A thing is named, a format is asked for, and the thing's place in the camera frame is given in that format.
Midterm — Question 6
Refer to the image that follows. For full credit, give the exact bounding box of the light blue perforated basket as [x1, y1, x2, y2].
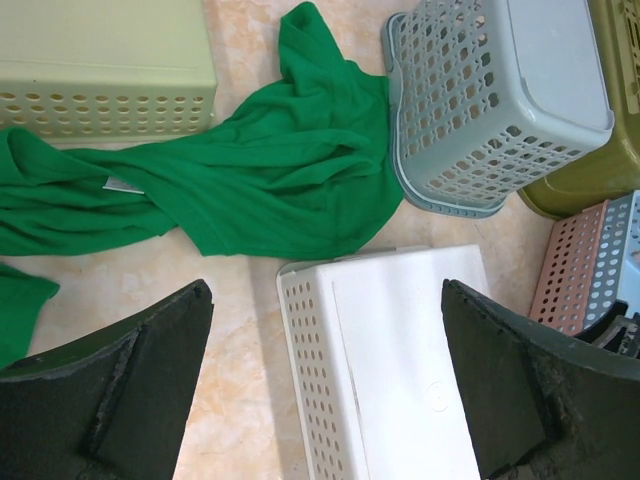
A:
[382, 0, 614, 219]

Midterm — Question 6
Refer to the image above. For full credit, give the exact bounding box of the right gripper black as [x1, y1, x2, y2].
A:
[576, 300, 640, 359]

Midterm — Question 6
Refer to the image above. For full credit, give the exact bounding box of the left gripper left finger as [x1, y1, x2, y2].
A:
[1, 279, 214, 479]

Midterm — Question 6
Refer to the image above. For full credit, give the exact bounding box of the blue grey perforated tray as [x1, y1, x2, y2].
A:
[584, 190, 639, 329]

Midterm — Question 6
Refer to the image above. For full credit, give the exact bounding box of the white perforated tray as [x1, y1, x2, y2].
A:
[276, 245, 488, 479]

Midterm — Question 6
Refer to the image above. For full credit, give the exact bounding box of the pale yellow-green perforated basket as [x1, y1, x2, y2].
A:
[1, 0, 217, 144]

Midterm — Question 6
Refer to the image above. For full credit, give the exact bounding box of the large olive green container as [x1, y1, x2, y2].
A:
[519, 0, 639, 218]

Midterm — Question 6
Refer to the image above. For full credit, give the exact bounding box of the green cloth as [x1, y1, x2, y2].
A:
[0, 1, 404, 371]

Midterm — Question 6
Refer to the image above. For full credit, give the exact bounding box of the pink perforated tray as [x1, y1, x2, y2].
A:
[529, 201, 608, 336]

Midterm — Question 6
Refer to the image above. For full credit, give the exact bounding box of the white cloth label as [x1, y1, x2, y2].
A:
[102, 177, 144, 195]

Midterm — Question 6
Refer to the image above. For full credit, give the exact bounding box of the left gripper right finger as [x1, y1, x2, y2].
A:
[441, 280, 639, 479]

